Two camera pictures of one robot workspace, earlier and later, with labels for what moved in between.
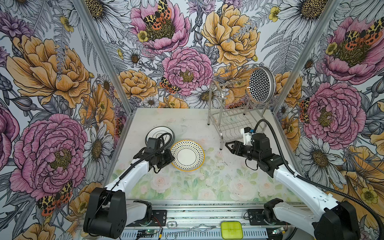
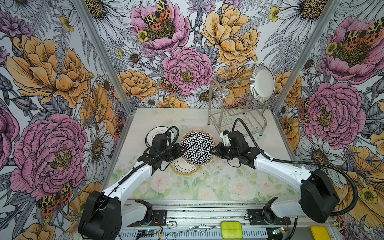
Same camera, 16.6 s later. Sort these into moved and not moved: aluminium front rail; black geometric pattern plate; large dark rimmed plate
Moved: black geometric pattern plate
Not moved: aluminium front rail; large dark rimmed plate
